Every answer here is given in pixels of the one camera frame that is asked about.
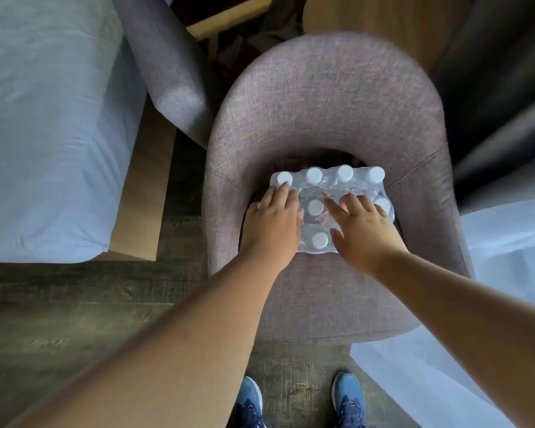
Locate round wooden side table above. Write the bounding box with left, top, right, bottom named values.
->
left=302, top=0, right=473, bottom=73

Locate light wooden frame bar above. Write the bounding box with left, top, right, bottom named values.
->
left=186, top=0, right=273, bottom=42

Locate pile of dark clothes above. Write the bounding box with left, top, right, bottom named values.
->
left=217, top=33, right=273, bottom=78

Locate blue left shoe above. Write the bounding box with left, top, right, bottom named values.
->
left=234, top=376, right=268, bottom=428

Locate person's left forearm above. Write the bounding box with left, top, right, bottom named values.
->
left=7, top=257, right=287, bottom=428

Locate blue shoe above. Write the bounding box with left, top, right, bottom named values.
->
left=234, top=376, right=268, bottom=428
left=331, top=372, right=367, bottom=428

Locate grey fabric armchair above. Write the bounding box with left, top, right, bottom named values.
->
left=202, top=32, right=476, bottom=345
left=110, top=0, right=215, bottom=150

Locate dark grey curtain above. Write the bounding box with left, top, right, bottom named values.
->
left=430, top=0, right=535, bottom=206

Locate person's left hand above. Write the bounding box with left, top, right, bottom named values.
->
left=240, top=182, right=305, bottom=272

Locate bed with white sheet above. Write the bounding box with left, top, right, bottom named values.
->
left=0, top=0, right=177, bottom=265

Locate blue right shoe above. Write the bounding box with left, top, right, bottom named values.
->
left=331, top=372, right=367, bottom=428

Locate person's right hand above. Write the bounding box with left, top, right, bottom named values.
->
left=323, top=193, right=410, bottom=277

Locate plastic-wrapped pack of water bottles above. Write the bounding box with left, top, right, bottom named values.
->
left=269, top=164, right=396, bottom=256

